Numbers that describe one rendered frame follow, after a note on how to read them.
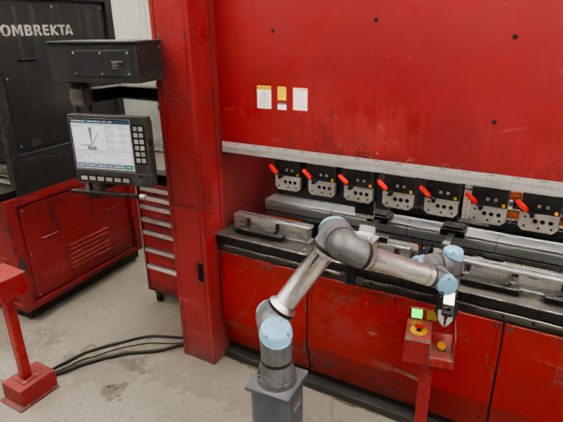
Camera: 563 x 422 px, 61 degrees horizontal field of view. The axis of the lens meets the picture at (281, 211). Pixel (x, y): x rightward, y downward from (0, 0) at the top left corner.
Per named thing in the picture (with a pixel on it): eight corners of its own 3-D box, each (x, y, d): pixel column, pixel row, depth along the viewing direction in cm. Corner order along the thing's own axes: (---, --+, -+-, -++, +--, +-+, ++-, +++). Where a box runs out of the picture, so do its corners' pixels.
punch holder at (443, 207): (422, 213, 225) (426, 179, 219) (427, 207, 232) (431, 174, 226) (456, 218, 218) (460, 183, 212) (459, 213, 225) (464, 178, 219)
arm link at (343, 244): (342, 237, 156) (467, 276, 168) (334, 223, 166) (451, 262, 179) (328, 267, 159) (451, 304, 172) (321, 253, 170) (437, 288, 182)
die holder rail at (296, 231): (234, 228, 288) (233, 213, 285) (240, 224, 293) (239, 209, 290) (308, 244, 265) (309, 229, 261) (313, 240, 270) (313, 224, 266)
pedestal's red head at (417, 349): (402, 361, 205) (405, 325, 198) (405, 339, 219) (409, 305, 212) (451, 370, 199) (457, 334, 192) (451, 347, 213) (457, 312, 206)
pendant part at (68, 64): (71, 203, 265) (42, 40, 234) (99, 190, 287) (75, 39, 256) (154, 212, 252) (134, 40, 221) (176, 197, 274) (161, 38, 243)
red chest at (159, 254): (148, 303, 374) (132, 180, 338) (190, 275, 415) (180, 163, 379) (199, 321, 351) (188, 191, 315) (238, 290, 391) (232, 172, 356)
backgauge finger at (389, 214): (356, 230, 254) (356, 221, 253) (373, 214, 275) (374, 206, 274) (378, 234, 249) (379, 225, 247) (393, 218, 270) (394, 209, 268)
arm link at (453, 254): (438, 244, 188) (458, 242, 189) (435, 268, 192) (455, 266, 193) (446, 254, 181) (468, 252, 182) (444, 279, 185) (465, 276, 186)
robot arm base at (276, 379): (286, 398, 169) (286, 374, 166) (249, 384, 176) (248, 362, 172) (303, 372, 182) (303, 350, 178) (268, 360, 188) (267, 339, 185)
